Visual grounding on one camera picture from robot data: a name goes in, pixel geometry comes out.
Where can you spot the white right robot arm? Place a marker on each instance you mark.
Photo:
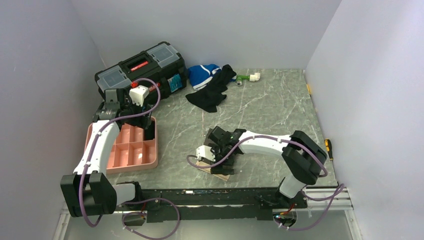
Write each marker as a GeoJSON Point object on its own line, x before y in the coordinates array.
{"type": "Point", "coordinates": [304, 158]}

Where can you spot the blue white garment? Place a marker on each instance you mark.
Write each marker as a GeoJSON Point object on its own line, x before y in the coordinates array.
{"type": "Point", "coordinates": [200, 75]}

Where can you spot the pink compartment tray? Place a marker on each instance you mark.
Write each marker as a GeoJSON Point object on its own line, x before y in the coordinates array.
{"type": "Point", "coordinates": [131, 153]}

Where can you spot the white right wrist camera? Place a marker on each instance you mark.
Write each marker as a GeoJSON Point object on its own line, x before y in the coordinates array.
{"type": "Point", "coordinates": [206, 153]}

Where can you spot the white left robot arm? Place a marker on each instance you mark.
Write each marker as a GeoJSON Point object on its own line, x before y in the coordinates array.
{"type": "Point", "coordinates": [87, 191]}

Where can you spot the yellow black screwdriver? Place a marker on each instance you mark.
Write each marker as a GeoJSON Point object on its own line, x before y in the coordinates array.
{"type": "Point", "coordinates": [329, 148]}

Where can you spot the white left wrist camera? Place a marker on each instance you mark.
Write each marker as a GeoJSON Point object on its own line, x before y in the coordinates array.
{"type": "Point", "coordinates": [137, 94]}

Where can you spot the green white pipe fitting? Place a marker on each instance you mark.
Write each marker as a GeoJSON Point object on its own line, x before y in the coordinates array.
{"type": "Point", "coordinates": [240, 79]}

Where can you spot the black rolled underwear in tray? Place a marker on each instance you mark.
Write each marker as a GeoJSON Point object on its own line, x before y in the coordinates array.
{"type": "Point", "coordinates": [150, 132]}

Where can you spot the black plastic toolbox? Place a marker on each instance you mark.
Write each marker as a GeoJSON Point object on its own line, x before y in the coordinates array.
{"type": "Point", "coordinates": [161, 63]}

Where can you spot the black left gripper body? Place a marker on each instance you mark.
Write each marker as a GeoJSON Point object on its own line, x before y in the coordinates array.
{"type": "Point", "coordinates": [130, 108]}

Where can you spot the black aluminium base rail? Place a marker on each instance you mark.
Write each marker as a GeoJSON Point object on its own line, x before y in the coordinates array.
{"type": "Point", "coordinates": [260, 203]}

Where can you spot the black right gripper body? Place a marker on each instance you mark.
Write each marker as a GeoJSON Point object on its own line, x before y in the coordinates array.
{"type": "Point", "coordinates": [219, 151]}

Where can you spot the olive underwear with beige waistband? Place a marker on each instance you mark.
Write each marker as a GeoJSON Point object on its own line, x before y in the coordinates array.
{"type": "Point", "coordinates": [205, 165]}

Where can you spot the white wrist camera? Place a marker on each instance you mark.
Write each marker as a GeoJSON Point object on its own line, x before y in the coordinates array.
{"type": "Point", "coordinates": [206, 153]}
{"type": "Point", "coordinates": [137, 94]}

